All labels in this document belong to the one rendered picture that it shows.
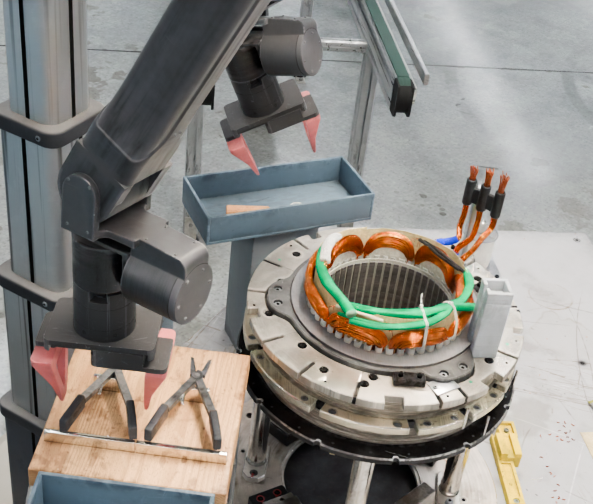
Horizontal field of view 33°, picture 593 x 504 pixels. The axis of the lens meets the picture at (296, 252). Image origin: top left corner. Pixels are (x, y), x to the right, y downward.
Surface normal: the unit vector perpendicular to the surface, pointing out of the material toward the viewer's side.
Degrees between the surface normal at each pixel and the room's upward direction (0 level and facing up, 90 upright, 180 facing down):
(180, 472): 0
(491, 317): 90
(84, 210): 85
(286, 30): 77
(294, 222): 90
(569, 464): 0
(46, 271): 90
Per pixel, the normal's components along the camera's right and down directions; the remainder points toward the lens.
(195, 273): 0.86, 0.36
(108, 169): -0.46, 0.42
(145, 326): 0.11, -0.82
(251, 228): 0.39, 0.57
